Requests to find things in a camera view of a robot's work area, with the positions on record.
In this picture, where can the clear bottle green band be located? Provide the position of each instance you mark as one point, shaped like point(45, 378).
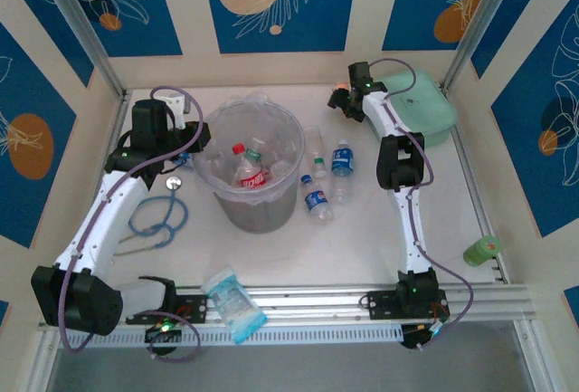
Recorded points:
point(316, 143)

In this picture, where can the blue label bottle white cap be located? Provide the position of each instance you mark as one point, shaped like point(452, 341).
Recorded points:
point(342, 161)

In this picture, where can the Coca-Cola bottle red cap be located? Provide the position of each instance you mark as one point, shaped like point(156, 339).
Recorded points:
point(252, 180)

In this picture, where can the grey trash bin with liner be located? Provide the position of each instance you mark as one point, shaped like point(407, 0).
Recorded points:
point(258, 215)

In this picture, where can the Pepsi bottle blue cap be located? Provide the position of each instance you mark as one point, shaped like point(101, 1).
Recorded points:
point(316, 201)

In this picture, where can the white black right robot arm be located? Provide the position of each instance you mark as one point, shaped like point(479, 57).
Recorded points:
point(409, 224)

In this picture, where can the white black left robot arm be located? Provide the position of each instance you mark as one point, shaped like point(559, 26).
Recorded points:
point(99, 224)

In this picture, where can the clear plastic bin liner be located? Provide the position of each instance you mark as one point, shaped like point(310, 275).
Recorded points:
point(253, 199)

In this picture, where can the small blue white box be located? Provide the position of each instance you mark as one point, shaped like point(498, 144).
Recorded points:
point(181, 159)

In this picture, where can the blue stethoscope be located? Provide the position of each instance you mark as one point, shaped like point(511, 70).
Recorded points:
point(173, 182)

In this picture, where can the mint green zip case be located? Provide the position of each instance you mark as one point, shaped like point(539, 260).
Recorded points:
point(429, 107)

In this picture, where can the blue wet wipes packet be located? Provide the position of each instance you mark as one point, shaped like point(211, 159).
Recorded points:
point(233, 301)

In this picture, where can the green tape roll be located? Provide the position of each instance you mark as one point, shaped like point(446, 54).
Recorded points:
point(481, 249)

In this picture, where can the black left controller board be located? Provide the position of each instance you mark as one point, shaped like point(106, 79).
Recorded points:
point(163, 334)

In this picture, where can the black controller board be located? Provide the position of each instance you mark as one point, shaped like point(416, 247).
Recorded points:
point(414, 335)
point(163, 334)

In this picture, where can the black right controller board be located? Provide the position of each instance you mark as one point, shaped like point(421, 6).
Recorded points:
point(414, 335)

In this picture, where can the aluminium table side rail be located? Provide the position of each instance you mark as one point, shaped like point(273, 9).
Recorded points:
point(118, 113)
point(475, 193)

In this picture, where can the aluminium frame post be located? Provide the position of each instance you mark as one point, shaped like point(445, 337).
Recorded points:
point(81, 25)
point(479, 21)

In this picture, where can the aluminium front rail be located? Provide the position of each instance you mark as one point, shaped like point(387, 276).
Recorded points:
point(316, 297)

